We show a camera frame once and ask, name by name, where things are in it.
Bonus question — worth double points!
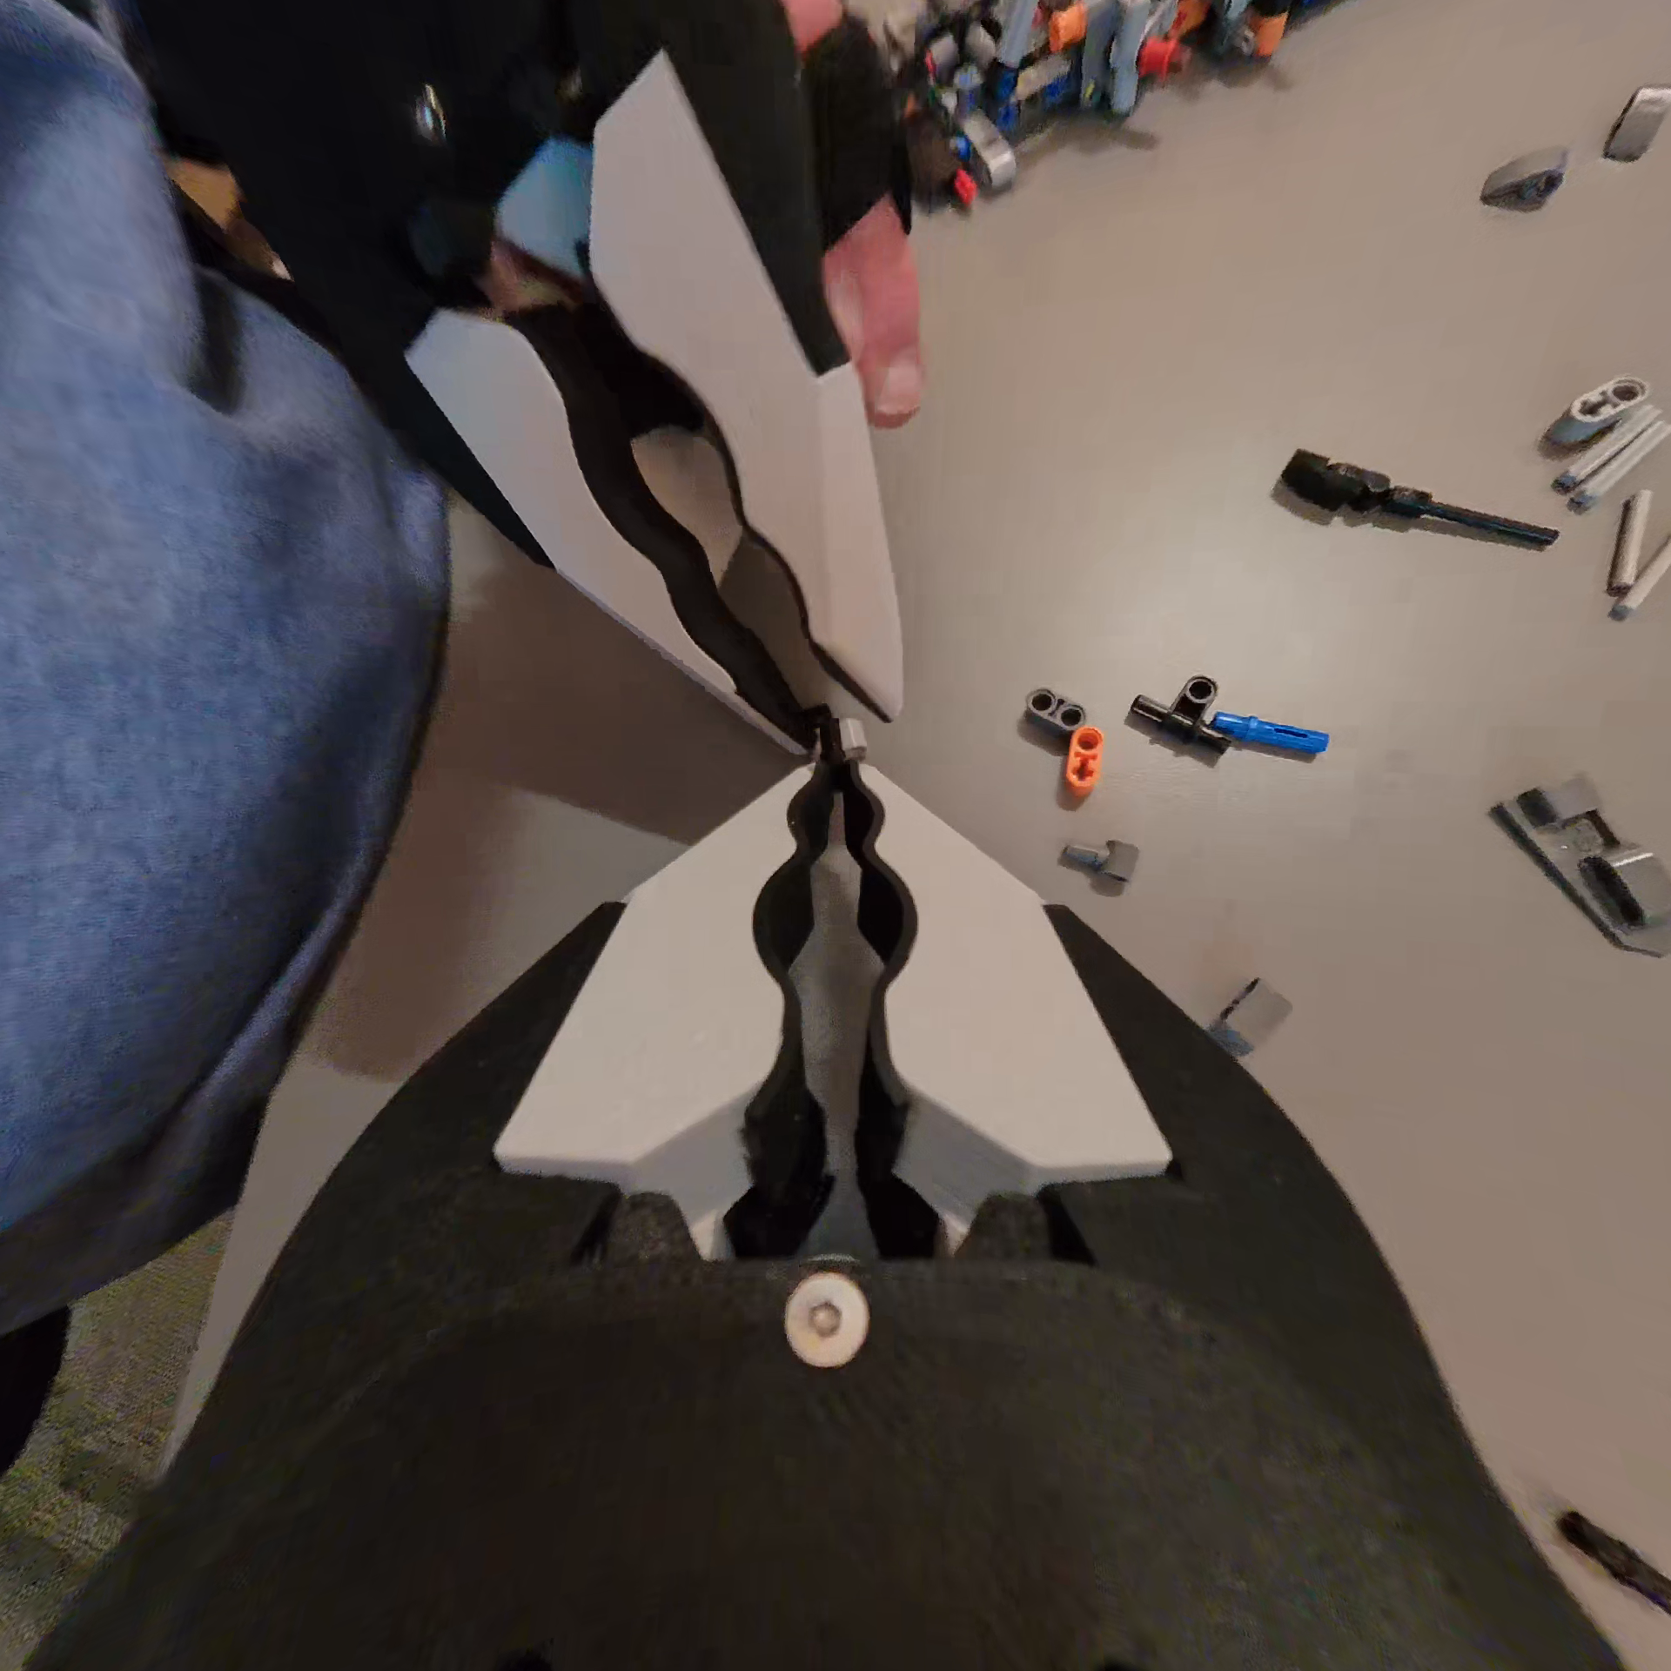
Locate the dark grey panel piece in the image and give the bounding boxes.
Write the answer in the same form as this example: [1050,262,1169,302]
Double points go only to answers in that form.
[1490,776,1671,955]

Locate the person's left forearm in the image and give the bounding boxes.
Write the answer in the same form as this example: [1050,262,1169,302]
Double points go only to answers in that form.
[0,0,262,406]

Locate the black connector with axle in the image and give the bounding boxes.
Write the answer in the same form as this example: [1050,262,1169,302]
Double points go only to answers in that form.
[1277,449,1559,551]

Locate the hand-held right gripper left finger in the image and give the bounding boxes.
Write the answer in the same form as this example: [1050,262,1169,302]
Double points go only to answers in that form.
[495,768,837,1259]

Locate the blue axle pin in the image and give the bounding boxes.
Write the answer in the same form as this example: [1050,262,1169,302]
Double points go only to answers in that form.
[1209,710,1330,758]

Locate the person's blue sweater torso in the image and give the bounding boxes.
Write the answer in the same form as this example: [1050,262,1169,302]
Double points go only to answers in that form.
[0,260,453,1339]

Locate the black T-shaped connector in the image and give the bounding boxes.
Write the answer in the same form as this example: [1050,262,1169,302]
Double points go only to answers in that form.
[1128,674,1233,758]

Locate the person's left hand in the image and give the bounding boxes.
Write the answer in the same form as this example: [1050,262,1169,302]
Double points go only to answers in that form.
[821,201,927,430]

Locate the lego car assembly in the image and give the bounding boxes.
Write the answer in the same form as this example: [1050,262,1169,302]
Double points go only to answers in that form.
[907,0,1346,213]

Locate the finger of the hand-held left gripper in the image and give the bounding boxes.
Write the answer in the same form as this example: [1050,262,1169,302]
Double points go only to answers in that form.
[586,52,905,724]
[407,302,819,758]

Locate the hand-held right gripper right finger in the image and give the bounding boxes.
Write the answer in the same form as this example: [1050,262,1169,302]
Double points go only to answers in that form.
[841,766,1171,1259]

